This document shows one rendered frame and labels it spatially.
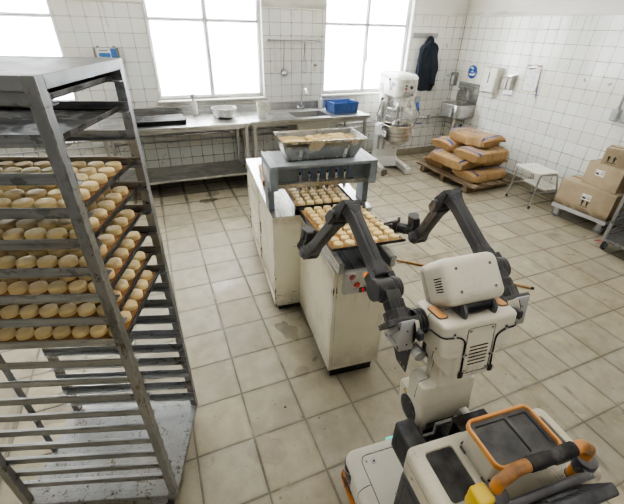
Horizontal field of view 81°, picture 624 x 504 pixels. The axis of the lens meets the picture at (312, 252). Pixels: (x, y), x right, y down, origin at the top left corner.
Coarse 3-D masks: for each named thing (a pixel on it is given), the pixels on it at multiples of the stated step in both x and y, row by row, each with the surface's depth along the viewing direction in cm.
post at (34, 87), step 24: (48, 96) 78; (48, 120) 78; (48, 144) 80; (72, 168) 86; (72, 192) 86; (72, 216) 90; (96, 240) 97; (96, 264) 97; (96, 288) 101; (120, 336) 111; (144, 408) 129; (168, 480) 154
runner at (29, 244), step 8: (0, 240) 95; (8, 240) 95; (16, 240) 95; (24, 240) 95; (32, 240) 95; (40, 240) 96; (48, 240) 96; (56, 240) 96; (64, 240) 96; (72, 240) 96; (0, 248) 96; (8, 248) 96; (16, 248) 96; (24, 248) 96; (32, 248) 97; (40, 248) 97; (48, 248) 97; (56, 248) 97; (64, 248) 97; (72, 248) 97; (80, 248) 98
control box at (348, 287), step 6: (348, 270) 190; (354, 270) 191; (360, 270) 191; (366, 270) 191; (348, 276) 189; (360, 276) 191; (342, 282) 194; (348, 282) 191; (354, 282) 192; (360, 282) 194; (342, 288) 195; (348, 288) 193; (354, 288) 195; (360, 288) 196
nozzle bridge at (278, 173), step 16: (272, 160) 234; (320, 160) 236; (336, 160) 237; (352, 160) 238; (368, 160) 239; (272, 176) 226; (288, 176) 238; (304, 176) 241; (352, 176) 251; (368, 176) 247; (272, 192) 242; (272, 208) 248
